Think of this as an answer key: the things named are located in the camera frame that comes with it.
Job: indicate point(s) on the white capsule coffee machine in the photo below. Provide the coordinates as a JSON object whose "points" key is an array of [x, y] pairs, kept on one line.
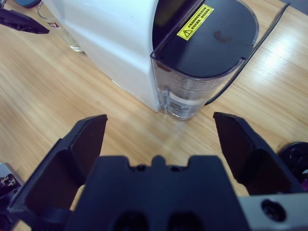
{"points": [[108, 36]]}

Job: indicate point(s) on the clear water tank black lid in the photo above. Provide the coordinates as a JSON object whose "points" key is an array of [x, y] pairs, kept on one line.
{"points": [[211, 48]]}

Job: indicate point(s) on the yellow warning sticker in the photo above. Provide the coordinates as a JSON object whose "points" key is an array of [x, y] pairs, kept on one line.
{"points": [[195, 21]]}

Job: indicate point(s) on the black capsule holder with rods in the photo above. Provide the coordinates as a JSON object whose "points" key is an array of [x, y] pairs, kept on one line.
{"points": [[292, 154]]}

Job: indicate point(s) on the clear drinking glass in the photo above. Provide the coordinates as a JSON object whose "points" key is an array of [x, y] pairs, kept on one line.
{"points": [[53, 24]]}

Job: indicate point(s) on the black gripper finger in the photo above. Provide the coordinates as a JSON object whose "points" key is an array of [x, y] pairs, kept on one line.
{"points": [[24, 22], [60, 163], [260, 163]]}

